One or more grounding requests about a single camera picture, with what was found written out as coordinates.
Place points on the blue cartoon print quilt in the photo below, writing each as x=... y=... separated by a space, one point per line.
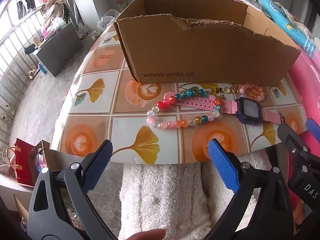
x=282 y=17

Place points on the brown cardboard box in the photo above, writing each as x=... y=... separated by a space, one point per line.
x=200 y=55

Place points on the lace trimmed patterned cushion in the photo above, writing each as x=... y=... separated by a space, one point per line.
x=250 y=2

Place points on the white plastic bag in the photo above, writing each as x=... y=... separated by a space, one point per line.
x=108 y=20

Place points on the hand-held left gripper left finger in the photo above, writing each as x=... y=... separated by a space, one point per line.
x=97 y=165

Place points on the pink floral blanket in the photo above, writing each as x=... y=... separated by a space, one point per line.
x=307 y=80

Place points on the dark hanging jacket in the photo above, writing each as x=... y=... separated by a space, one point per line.
x=26 y=1

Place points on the pile of household clutter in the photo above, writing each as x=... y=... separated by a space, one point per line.
x=53 y=15

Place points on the red gift bag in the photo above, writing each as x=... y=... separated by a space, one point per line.
x=23 y=165

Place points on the brown paper bag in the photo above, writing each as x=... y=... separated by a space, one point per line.
x=46 y=152

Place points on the person's left hand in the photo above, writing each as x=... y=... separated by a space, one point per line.
x=150 y=235

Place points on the grey cabinet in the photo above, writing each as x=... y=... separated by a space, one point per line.
x=62 y=52

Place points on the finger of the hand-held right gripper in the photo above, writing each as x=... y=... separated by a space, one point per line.
x=313 y=127
x=295 y=142

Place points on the leaf and coffee pattern tablecloth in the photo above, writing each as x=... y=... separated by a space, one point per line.
x=95 y=120

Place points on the metal window railing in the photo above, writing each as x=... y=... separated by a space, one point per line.
x=15 y=55

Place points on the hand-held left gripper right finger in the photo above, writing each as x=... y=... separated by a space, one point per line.
x=222 y=165

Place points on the beige handbag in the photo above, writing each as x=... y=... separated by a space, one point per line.
x=7 y=165

